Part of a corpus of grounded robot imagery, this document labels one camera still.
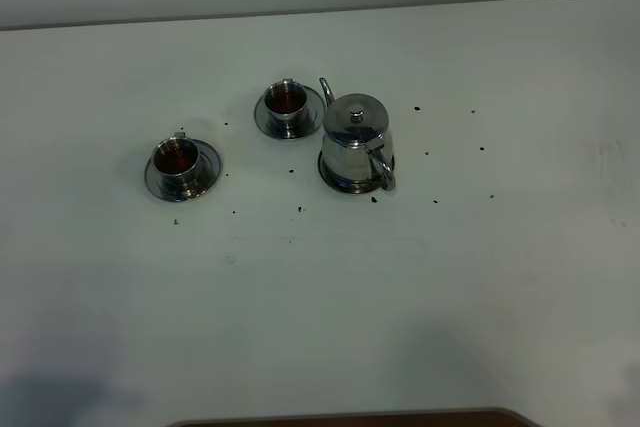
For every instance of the stainless steel teapot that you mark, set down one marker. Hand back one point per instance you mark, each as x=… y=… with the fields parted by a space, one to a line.
x=357 y=144

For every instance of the steel saucer near teapot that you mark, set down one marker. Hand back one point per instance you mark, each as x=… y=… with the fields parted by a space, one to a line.
x=315 y=108

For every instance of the steel saucer far left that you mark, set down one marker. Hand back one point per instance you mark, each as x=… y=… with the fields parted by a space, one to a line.
x=211 y=168

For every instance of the steel teacup near teapot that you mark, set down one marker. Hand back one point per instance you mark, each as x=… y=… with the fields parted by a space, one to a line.
x=286 y=104

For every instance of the steel teacup far left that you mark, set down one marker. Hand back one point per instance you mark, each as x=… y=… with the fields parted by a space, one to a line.
x=176 y=163

